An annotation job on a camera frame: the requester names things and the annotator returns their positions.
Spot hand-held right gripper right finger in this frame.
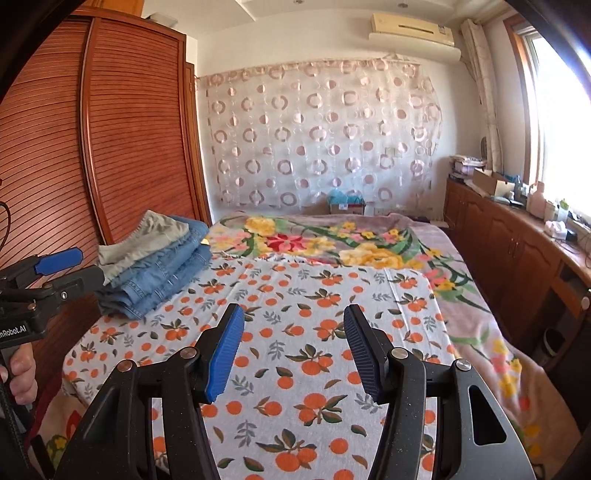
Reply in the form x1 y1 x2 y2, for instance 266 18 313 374
344 304 539 480

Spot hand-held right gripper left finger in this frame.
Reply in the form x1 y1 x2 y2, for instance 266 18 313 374
55 304 245 480

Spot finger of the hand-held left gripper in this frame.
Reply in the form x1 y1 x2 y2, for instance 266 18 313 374
0 247 85 289
28 265 106 303

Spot grey-green pants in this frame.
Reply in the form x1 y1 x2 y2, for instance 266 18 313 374
98 210 190 280

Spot person's left hand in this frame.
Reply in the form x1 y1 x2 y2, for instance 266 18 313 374
0 344 38 407

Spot light blue folded jeans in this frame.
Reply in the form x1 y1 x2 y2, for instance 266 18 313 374
97 244 214 320

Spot orange fruit print bedsheet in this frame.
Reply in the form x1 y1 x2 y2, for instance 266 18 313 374
62 256 458 480

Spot floral floor mat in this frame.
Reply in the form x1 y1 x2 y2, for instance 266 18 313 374
34 388 93 467

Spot floral pink blanket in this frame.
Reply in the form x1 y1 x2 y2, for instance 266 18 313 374
210 211 555 472

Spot wooden louvered wardrobe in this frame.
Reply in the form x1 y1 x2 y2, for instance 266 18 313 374
0 16 213 393

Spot long wooden cabinet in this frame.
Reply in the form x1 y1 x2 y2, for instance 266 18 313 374
443 178 591 370

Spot grey waste bin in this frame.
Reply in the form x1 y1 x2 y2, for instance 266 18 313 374
541 327 568 367

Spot open brown cardboard box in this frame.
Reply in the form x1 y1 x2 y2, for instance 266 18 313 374
472 168 515 197

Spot stack of papers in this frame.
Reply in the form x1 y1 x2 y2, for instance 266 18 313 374
450 154 488 181

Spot sheer circle pattern curtain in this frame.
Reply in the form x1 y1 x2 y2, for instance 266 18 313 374
196 58 444 215

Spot white plastic jug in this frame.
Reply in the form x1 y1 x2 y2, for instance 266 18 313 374
529 181 546 215

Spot pale patterned window drape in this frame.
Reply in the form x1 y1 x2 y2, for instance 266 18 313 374
459 18 504 174

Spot wooden framed window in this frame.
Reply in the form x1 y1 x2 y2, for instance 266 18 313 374
505 14 591 241

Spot black cable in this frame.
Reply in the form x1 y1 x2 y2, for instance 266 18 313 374
0 202 12 252

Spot white wall air conditioner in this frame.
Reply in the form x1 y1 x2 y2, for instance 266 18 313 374
368 13 462 63

